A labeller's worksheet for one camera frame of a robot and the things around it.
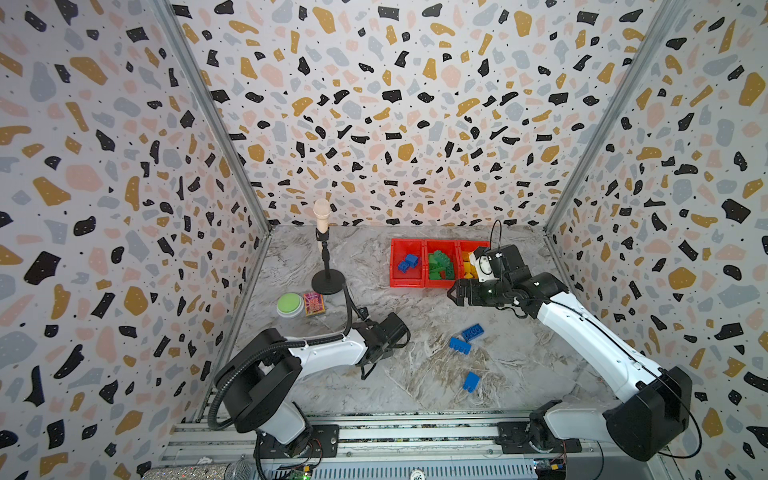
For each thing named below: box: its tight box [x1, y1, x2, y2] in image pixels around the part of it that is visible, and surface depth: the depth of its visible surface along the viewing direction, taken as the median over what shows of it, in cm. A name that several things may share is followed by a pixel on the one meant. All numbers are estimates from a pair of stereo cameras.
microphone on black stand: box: [311, 199, 346, 295], surface depth 97 cm
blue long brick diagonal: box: [448, 336, 473, 355], surface depth 91 cm
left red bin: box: [390, 239, 425, 288], surface depth 106 cm
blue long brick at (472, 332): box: [462, 323, 485, 342], surface depth 94 cm
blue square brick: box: [463, 371, 481, 393], surface depth 84 cm
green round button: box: [276, 293, 304, 318], surface depth 97 cm
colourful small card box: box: [303, 292, 326, 317], surface depth 99 cm
